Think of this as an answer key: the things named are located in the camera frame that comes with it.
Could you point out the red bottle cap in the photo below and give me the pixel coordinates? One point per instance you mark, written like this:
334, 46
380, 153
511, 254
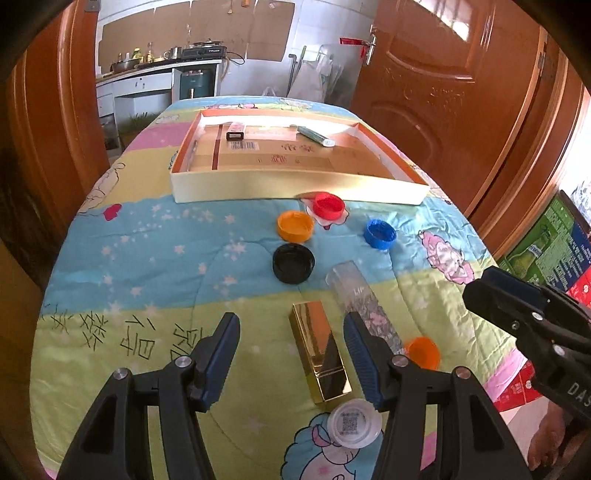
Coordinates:
328, 205

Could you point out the red carton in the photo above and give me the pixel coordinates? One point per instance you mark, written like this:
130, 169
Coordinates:
517, 392

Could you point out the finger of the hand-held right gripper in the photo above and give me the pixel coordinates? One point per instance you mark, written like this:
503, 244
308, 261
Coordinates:
489, 300
508, 277

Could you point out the white bottle cap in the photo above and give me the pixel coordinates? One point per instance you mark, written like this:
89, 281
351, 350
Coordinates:
353, 424

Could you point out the dark green appliance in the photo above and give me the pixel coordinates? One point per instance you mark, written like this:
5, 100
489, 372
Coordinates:
197, 84

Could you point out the small orange bottle cap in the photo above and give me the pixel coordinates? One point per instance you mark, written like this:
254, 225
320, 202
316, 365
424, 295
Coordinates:
422, 353

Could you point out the metal kettle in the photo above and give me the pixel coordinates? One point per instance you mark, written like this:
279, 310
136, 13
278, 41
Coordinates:
174, 52

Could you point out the metal bowl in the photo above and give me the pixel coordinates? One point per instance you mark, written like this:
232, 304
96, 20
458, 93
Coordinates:
125, 64

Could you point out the white kitchen counter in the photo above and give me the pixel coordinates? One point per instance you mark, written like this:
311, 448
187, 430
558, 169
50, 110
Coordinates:
138, 83

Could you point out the shiny gold box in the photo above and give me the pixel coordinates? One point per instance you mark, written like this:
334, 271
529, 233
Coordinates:
318, 350

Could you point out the cardboard wall sheets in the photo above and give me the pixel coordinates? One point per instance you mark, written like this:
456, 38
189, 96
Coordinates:
207, 27

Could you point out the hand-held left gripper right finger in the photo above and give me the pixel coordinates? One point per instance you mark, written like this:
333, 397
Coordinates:
358, 350

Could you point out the red ribbon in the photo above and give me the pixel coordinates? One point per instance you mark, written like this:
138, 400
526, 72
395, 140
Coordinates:
352, 41

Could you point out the large orange bottle cap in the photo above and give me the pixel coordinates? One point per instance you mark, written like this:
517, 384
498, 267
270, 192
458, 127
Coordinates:
295, 226

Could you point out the person's right hand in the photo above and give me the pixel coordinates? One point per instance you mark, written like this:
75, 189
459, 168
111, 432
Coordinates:
549, 434

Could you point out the black bottle cap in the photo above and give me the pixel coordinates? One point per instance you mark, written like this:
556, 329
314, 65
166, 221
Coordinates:
293, 264

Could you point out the brown wooden door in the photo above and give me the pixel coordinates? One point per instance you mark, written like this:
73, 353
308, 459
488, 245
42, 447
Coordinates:
438, 92

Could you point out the shallow cardboard tray box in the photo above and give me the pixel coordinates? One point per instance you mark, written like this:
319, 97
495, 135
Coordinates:
277, 161

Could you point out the blue bottle cap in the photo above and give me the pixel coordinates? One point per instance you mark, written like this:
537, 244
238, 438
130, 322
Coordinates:
379, 234

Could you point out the green tube with white cap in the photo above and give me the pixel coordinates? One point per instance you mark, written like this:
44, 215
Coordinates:
314, 135

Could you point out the white plastic bag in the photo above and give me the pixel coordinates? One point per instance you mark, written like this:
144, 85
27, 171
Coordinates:
318, 76

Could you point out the black gas stove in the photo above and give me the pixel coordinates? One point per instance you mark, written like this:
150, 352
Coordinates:
203, 50

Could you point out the green printed carton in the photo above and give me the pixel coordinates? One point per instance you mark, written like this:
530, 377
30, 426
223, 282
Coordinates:
554, 240

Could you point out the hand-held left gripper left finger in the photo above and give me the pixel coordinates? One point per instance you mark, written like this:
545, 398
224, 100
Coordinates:
221, 350

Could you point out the metal strike plate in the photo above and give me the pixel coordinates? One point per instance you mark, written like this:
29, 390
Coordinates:
93, 4

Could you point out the small box with black end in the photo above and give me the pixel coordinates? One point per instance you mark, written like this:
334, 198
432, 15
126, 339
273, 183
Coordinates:
234, 135

